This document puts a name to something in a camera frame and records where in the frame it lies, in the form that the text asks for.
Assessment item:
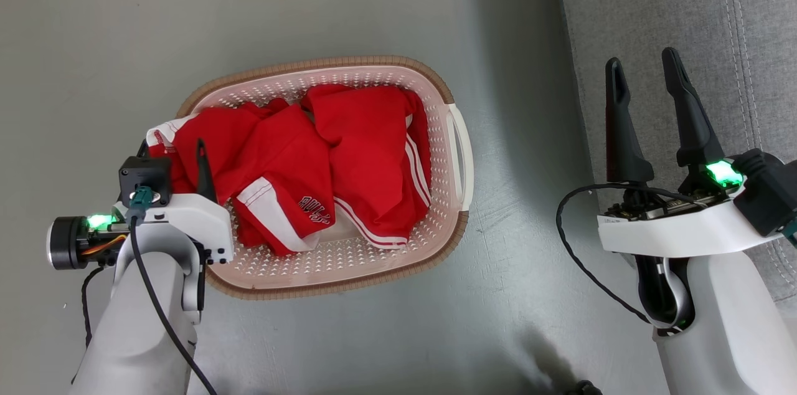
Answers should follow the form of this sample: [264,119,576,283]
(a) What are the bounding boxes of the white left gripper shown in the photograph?
[47,138,235,271]

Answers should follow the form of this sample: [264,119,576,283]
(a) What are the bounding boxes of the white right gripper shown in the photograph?
[598,47,785,257]

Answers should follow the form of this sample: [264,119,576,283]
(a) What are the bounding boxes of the red shorts with black lettering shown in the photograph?
[146,98,337,257]

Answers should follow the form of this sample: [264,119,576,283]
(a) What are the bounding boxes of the red white-striped jersey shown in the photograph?
[301,84,433,250]

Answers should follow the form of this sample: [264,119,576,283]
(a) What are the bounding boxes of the white laundry basket brown rim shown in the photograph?
[176,56,475,301]

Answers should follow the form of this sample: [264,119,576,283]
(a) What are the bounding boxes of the grey fabric sofa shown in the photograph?
[553,0,797,305]

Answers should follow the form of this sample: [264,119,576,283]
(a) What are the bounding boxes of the smooth black left arm cable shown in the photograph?
[128,214,219,395]

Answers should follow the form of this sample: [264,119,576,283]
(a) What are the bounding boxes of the braided black left arm cable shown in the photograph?
[80,264,105,347]

